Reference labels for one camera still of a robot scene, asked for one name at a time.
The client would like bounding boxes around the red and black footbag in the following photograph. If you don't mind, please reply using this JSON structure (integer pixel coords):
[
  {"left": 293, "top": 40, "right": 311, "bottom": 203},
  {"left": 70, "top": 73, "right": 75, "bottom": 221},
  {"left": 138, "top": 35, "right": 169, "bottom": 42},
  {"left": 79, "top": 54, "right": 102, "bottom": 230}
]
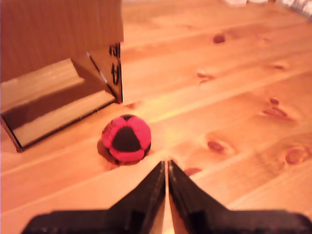
[{"left": 101, "top": 114, "right": 152, "bottom": 164}]

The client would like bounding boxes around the cardboard dice tower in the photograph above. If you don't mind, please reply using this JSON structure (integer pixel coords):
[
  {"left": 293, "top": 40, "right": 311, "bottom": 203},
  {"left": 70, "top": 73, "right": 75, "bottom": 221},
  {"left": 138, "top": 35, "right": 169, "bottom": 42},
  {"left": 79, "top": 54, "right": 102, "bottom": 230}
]
[{"left": 0, "top": 0, "right": 125, "bottom": 153}]

